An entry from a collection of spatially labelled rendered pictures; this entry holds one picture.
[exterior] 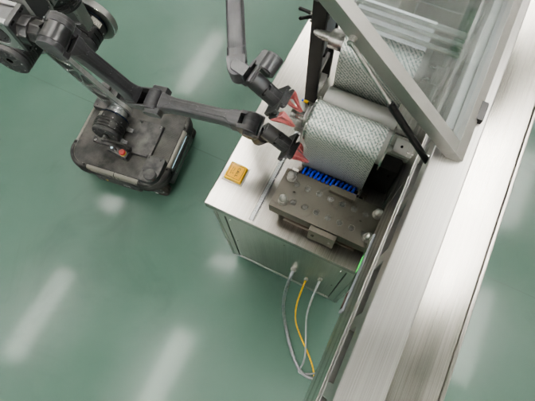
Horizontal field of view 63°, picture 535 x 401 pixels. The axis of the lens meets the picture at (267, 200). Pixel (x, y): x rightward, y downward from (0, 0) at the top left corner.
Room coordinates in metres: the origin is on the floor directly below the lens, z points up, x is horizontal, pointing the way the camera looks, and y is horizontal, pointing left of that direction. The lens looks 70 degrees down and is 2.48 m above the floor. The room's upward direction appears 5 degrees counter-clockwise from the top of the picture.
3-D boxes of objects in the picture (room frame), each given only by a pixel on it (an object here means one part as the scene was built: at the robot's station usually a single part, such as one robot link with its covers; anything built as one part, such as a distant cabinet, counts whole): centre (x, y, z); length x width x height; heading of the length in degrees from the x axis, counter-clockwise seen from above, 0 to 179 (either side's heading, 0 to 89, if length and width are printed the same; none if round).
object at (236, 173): (0.70, 0.11, 0.91); 0.07 x 0.07 x 0.02; 59
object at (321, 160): (0.61, -0.24, 1.10); 0.23 x 0.01 x 0.18; 59
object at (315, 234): (0.40, -0.18, 0.96); 0.10 x 0.03 x 0.11; 59
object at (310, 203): (0.48, -0.22, 1.00); 0.40 x 0.16 x 0.06; 59
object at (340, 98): (0.76, -0.34, 1.17); 0.26 x 0.12 x 0.12; 59
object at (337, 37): (0.95, -0.27, 1.33); 0.06 x 0.06 x 0.06; 59
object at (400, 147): (0.57, -0.42, 1.28); 0.06 x 0.05 x 0.02; 59
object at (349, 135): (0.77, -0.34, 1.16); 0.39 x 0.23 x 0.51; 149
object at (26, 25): (0.98, 0.66, 1.45); 0.09 x 0.08 x 0.12; 157
